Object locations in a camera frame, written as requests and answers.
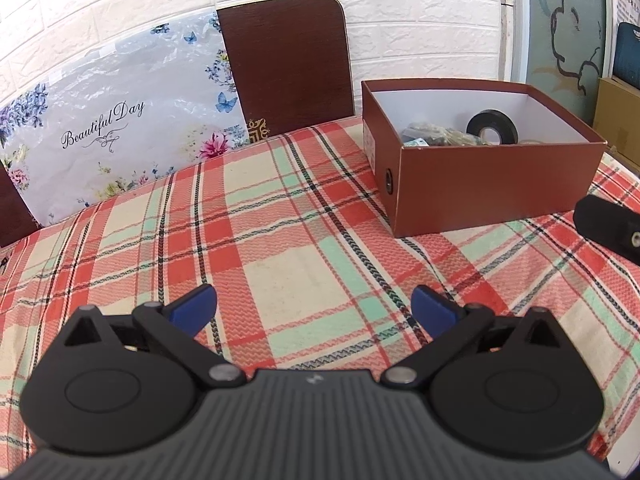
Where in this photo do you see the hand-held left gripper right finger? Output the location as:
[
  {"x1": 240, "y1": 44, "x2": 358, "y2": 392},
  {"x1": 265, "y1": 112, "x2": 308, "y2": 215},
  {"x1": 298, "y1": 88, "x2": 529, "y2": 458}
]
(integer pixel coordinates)
[{"x1": 382, "y1": 284, "x2": 561, "y2": 391}]

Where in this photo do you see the brown cardboard box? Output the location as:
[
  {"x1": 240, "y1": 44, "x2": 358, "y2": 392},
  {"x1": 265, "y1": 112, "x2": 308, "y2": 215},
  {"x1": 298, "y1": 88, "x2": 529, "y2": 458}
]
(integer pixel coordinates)
[{"x1": 593, "y1": 76, "x2": 640, "y2": 153}]

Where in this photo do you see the floral plastic bedding package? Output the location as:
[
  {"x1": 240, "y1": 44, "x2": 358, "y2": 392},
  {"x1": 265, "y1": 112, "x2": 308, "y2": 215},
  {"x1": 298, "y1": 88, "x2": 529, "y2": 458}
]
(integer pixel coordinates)
[{"x1": 0, "y1": 10, "x2": 251, "y2": 226}]

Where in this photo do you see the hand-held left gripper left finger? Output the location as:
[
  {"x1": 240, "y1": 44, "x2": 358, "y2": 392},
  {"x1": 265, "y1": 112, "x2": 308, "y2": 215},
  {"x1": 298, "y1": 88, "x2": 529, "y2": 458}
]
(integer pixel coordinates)
[{"x1": 64, "y1": 284, "x2": 246, "y2": 391}]

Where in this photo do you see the dark brown wooden headboard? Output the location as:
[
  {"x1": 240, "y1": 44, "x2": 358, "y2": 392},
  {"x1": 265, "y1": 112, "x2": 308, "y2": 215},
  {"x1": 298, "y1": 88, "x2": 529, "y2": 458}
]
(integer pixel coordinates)
[{"x1": 0, "y1": 0, "x2": 357, "y2": 249}]

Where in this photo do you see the red plaid blanket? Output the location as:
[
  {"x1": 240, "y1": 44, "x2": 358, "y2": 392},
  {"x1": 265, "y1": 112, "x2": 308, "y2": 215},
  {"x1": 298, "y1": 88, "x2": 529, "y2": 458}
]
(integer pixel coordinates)
[{"x1": 0, "y1": 115, "x2": 640, "y2": 476}]

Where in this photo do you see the dark blue bag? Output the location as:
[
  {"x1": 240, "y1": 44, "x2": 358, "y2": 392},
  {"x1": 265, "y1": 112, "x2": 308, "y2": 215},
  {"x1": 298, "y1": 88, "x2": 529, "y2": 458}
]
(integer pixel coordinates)
[{"x1": 614, "y1": 21, "x2": 640, "y2": 86}]

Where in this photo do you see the beige bundle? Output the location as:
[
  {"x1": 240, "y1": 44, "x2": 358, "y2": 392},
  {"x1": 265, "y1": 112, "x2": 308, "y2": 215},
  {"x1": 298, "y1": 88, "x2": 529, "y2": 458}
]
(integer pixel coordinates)
[{"x1": 440, "y1": 129, "x2": 483, "y2": 148}]

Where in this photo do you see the brown shoe box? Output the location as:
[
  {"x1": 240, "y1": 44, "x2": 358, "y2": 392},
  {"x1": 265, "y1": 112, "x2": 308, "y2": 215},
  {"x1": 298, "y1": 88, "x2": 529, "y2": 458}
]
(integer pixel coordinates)
[{"x1": 361, "y1": 78, "x2": 608, "y2": 239}]

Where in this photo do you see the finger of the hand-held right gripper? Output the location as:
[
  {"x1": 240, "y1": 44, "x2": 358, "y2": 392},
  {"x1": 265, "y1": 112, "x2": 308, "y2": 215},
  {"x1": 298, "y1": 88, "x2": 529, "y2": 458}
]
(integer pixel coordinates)
[{"x1": 572, "y1": 195, "x2": 640, "y2": 263}]

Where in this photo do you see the black tape roll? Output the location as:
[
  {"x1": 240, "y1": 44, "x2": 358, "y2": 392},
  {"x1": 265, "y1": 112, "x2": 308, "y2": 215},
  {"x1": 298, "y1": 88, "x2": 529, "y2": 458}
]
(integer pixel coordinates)
[{"x1": 466, "y1": 111, "x2": 518, "y2": 146}]

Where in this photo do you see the clear bag of small parts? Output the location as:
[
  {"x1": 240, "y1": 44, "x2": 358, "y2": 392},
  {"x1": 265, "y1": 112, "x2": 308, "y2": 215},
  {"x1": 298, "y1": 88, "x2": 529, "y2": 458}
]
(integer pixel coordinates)
[{"x1": 400, "y1": 121, "x2": 448, "y2": 150}]

